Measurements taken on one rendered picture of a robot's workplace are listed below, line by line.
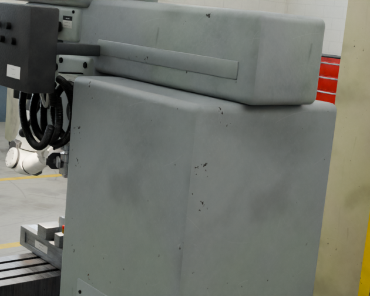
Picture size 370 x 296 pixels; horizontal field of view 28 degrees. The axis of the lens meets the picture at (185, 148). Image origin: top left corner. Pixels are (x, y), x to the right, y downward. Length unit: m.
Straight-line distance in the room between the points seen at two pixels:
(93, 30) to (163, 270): 0.73
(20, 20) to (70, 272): 0.65
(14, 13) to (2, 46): 0.10
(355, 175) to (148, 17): 2.06
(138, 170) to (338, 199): 2.21
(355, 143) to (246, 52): 2.16
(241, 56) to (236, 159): 0.22
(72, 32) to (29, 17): 0.33
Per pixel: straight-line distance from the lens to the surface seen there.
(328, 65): 7.45
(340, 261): 3.81
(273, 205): 1.73
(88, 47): 1.99
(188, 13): 1.72
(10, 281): 2.30
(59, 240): 2.38
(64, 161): 2.36
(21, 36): 1.84
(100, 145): 1.80
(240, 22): 1.59
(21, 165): 2.77
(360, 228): 3.71
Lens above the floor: 1.74
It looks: 10 degrees down
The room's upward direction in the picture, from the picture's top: 5 degrees clockwise
